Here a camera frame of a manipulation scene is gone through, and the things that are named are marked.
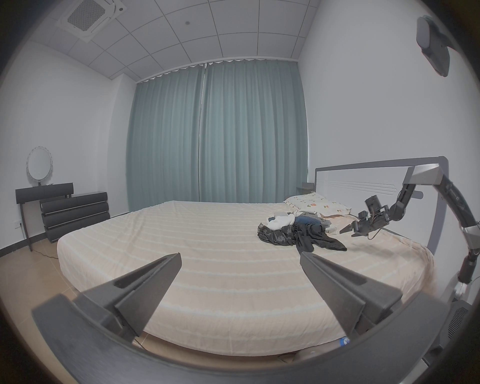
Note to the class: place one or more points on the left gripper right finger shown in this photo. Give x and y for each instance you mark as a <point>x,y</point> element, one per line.
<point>337,292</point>

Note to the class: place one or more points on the grey bedside table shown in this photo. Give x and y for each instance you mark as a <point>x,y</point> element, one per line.
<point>305,186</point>

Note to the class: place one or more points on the bed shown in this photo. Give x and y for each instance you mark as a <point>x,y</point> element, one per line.
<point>210,255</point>

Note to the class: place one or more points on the ceiling air conditioner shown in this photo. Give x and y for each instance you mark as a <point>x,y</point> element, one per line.
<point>92,17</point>

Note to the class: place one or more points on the black T-shirt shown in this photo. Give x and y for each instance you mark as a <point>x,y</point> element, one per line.
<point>315,238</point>

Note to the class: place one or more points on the round white-framed mirror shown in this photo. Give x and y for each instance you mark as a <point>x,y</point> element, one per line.
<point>39,164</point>

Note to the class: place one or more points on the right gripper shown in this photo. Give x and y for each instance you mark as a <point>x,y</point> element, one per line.
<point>373,223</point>

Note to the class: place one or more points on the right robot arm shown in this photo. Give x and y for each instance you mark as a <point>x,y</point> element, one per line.
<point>423,174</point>

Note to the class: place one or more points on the pile of clothes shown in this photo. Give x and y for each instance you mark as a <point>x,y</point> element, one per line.
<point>280,222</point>

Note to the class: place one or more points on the white printed pillow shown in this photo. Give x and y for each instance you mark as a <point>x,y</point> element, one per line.
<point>318,204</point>

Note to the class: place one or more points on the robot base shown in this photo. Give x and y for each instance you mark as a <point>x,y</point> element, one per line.
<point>459,320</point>

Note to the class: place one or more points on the blue-green curtain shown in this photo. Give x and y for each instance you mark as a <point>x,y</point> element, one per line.
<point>255,131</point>
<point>165,142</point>

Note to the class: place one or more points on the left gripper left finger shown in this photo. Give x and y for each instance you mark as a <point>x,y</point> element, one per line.
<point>146,288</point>

